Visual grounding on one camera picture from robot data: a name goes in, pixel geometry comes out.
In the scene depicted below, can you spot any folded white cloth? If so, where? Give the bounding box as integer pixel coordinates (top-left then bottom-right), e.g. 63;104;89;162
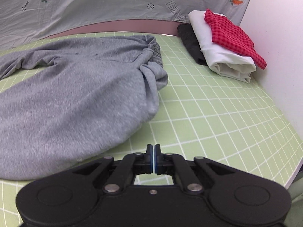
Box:
188;10;256;83

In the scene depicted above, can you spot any folded black cloth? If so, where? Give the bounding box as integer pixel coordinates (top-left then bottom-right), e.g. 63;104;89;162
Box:
177;24;207;66

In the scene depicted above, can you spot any red checkered folded cloth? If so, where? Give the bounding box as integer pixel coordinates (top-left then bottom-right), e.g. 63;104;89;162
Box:
204;9;267;70

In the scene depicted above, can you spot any grey carrot print sheet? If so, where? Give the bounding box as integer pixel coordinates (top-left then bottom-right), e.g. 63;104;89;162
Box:
1;0;250;50

